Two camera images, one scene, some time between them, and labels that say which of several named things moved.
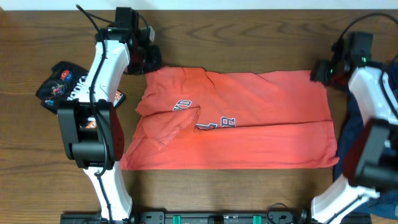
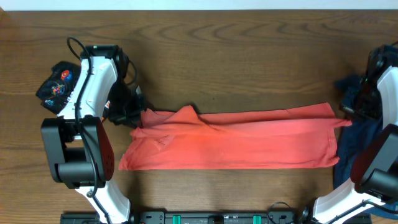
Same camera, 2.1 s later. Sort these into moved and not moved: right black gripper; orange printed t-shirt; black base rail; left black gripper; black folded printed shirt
Moved: left black gripper; orange printed t-shirt; right black gripper
Not moved: black base rail; black folded printed shirt
